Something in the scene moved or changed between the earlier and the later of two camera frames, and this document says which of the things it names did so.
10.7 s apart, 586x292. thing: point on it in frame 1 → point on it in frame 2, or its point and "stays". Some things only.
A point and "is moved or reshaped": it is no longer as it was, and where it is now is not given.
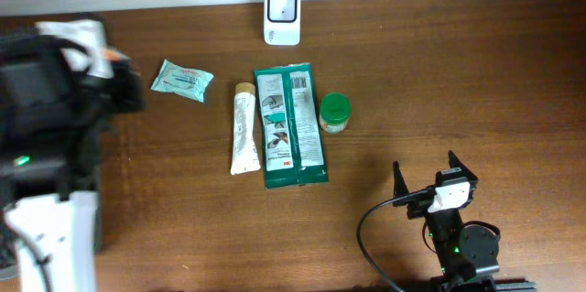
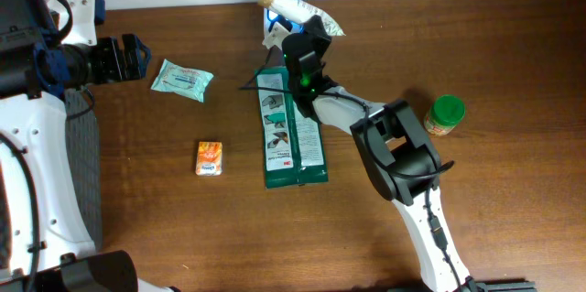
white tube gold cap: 244,157 → 299,11
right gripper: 418,206 → 316,34
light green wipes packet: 187,82 stays
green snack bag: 291,132 stays
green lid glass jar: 334,112 is moved or reshaped
